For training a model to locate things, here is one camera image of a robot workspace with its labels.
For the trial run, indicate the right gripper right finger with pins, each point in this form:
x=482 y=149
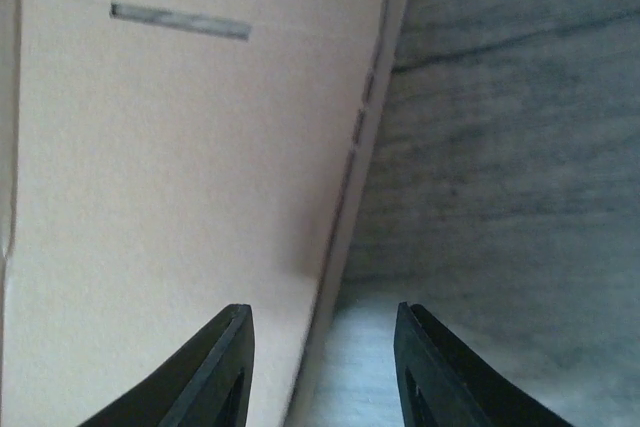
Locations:
x=443 y=382

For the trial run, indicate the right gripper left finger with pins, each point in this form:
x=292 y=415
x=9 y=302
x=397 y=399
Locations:
x=207 y=382

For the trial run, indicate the cardboard box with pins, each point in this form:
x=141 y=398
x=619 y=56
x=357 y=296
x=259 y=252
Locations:
x=163 y=159

